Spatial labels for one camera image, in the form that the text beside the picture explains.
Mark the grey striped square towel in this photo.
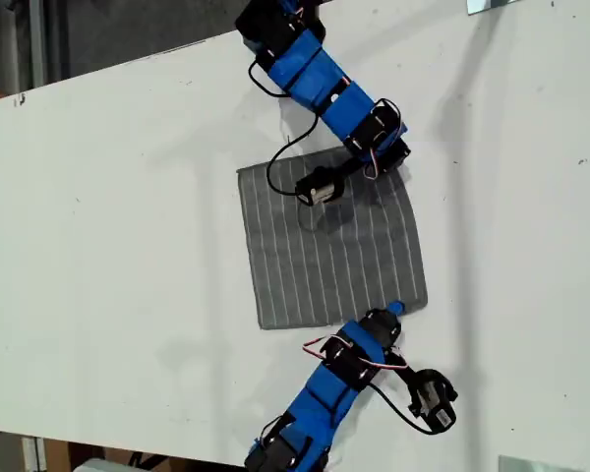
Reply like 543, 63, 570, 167
236, 146, 429, 331

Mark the brown cardboard box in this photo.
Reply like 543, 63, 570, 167
43, 439, 176, 472

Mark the white container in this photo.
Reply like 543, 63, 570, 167
76, 457, 134, 472

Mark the white metal table leg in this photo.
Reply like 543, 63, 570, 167
22, 435, 48, 472

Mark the arm red white wire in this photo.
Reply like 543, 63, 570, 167
302, 336, 409, 373
341, 76, 407, 179

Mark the camera black stalk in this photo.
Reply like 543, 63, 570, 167
390, 364, 422, 394
334, 155, 370, 184

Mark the camera black cable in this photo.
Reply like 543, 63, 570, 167
368, 383, 434, 437
248, 61, 324, 198

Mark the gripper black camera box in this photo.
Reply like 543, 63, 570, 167
294, 166, 346, 207
407, 369, 459, 434

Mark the grey metal post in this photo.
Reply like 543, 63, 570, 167
29, 0, 46, 92

